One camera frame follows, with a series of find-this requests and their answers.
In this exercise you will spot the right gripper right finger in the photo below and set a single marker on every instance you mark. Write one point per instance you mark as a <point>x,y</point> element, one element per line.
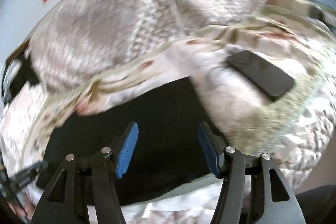
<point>272,199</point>

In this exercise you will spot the quilted beige bedspread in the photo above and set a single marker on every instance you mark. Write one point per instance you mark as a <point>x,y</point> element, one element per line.
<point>78,39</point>

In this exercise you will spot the black pants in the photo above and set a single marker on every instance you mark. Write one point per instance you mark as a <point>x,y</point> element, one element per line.
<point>167,154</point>

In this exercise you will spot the floral fleece blanket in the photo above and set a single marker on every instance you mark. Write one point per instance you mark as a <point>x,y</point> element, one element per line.
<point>295,129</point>

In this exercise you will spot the dark clothes pile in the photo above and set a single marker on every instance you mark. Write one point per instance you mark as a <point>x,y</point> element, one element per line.
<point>16,74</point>

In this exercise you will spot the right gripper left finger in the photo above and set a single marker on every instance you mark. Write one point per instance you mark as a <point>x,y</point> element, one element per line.
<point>63,200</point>

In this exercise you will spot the black smartphone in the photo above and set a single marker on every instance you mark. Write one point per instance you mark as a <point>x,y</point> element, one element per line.
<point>270,79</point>

